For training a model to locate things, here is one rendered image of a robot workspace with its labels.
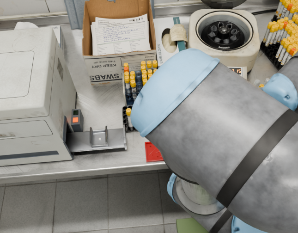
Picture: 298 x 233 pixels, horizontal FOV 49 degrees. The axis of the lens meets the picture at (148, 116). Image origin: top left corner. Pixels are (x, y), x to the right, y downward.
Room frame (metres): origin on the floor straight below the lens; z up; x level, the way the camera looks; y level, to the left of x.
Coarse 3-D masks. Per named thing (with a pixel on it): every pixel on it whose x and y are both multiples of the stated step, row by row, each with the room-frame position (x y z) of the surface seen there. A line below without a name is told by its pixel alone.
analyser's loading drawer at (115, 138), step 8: (120, 128) 0.52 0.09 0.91; (72, 136) 0.51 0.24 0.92; (80, 136) 0.50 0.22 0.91; (88, 136) 0.50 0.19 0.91; (96, 136) 0.50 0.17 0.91; (104, 136) 0.50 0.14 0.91; (112, 136) 0.50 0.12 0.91; (120, 136) 0.49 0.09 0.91; (72, 144) 0.48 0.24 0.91; (80, 144) 0.48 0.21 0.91; (88, 144) 0.47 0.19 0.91; (96, 144) 0.47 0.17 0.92; (104, 144) 0.46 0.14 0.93; (112, 144) 0.47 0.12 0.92; (120, 144) 0.47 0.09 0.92
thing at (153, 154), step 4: (148, 144) 0.48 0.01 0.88; (152, 144) 0.48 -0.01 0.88; (148, 148) 0.47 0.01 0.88; (152, 148) 0.47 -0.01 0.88; (156, 148) 0.46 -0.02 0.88; (148, 152) 0.45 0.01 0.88; (152, 152) 0.45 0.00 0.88; (156, 152) 0.45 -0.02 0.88; (148, 156) 0.44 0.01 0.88; (152, 156) 0.44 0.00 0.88; (156, 156) 0.44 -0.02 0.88; (160, 156) 0.44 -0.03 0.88; (148, 160) 0.42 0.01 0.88; (152, 160) 0.42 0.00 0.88; (156, 160) 0.42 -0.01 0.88; (160, 160) 0.42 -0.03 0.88
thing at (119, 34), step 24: (96, 0) 1.02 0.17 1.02; (120, 0) 1.02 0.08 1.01; (144, 0) 1.02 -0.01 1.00; (96, 24) 0.98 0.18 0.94; (120, 24) 0.97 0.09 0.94; (144, 24) 0.96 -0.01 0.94; (96, 48) 0.86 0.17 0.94; (120, 48) 0.85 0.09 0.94; (144, 48) 0.84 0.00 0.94; (96, 72) 0.74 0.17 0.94; (120, 72) 0.74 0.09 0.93
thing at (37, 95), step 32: (0, 32) 0.70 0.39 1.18; (32, 32) 0.69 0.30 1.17; (0, 64) 0.58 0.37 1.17; (32, 64) 0.58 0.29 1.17; (64, 64) 0.69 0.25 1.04; (0, 96) 0.48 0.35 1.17; (32, 96) 0.47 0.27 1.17; (64, 96) 0.59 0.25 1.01; (0, 128) 0.44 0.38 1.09; (32, 128) 0.44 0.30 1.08; (64, 128) 0.48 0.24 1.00; (0, 160) 0.44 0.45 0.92; (32, 160) 0.44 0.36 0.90; (64, 160) 0.44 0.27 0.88
